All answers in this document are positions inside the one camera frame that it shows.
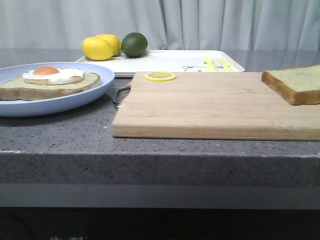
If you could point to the bread slice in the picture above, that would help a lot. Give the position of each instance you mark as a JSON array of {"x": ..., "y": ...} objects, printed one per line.
[
  {"x": 18, "y": 89},
  {"x": 298, "y": 86}
]

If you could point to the green lime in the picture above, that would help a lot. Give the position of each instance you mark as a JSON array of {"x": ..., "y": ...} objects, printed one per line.
[{"x": 134, "y": 45}]

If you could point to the white bear tray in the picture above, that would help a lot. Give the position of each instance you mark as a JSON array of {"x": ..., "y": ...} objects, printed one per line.
[{"x": 162, "y": 61}]

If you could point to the yellow lemon slice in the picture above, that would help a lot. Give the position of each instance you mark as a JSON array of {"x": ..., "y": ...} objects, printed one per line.
[{"x": 160, "y": 76}]

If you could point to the rear yellow lemon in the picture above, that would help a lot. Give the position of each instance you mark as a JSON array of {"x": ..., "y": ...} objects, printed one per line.
[{"x": 113, "y": 40}]

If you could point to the front yellow lemon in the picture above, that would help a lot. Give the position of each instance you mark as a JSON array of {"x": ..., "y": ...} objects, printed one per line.
[{"x": 97, "y": 49}]

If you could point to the metal board handle loop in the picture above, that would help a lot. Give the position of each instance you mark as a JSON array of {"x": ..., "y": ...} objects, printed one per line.
[{"x": 119, "y": 93}]

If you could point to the yellow plastic knife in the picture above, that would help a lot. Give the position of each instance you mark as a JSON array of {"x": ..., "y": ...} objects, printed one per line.
[{"x": 226, "y": 66}]

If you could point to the light blue round plate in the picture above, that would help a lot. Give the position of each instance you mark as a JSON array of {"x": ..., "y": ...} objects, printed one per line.
[{"x": 23, "y": 108}]

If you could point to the fried egg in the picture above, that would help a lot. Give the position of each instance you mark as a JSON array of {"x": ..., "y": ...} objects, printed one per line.
[{"x": 49, "y": 76}]

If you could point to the grey curtain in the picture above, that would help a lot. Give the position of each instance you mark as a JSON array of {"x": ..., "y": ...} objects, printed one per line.
[{"x": 167, "y": 24}]

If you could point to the yellow plastic fork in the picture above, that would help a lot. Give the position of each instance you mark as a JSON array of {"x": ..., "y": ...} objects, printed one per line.
[{"x": 212, "y": 64}]

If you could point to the wooden cutting board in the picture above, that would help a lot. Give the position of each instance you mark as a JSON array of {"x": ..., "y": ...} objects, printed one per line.
[{"x": 212, "y": 105}]

